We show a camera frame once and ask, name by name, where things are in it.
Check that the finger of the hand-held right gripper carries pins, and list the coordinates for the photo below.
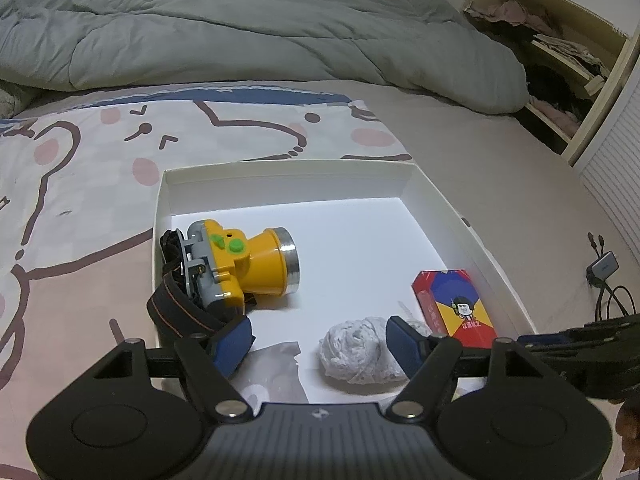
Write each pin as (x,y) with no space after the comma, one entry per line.
(590,332)
(600,370)

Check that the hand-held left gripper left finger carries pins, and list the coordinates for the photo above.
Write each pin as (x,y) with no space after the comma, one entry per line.
(235,346)

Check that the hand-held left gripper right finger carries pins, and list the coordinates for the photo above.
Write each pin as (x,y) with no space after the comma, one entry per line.
(402,349)

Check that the white knitted ball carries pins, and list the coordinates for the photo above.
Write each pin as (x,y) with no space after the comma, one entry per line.
(357,352)

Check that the grey soft packet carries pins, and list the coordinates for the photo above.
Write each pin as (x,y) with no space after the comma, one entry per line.
(277,367)

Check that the red blue yellow card box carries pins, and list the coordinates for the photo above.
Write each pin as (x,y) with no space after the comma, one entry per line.
(452,300)

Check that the shallow white cardboard box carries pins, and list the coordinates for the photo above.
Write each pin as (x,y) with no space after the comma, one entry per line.
(360,240)

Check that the white louvred door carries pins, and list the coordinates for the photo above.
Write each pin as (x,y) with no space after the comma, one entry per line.
(617,170)

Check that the pale pink folded garment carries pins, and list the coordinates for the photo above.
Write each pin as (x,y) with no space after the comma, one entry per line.
(556,116)

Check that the cartoon printed blanket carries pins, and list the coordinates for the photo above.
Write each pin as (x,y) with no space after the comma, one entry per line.
(75,185)

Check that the cream wooden shelf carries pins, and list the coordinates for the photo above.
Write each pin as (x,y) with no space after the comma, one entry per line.
(607,90)

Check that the dark garment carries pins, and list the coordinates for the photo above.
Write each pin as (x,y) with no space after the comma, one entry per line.
(552,87)

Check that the beige folded cloth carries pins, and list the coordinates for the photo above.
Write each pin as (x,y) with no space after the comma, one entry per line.
(565,51)

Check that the grey-green duvet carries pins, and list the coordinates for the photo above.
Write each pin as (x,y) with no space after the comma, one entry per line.
(225,30)

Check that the beige quilted cloth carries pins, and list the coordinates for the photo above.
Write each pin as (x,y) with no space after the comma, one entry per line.
(15,97)

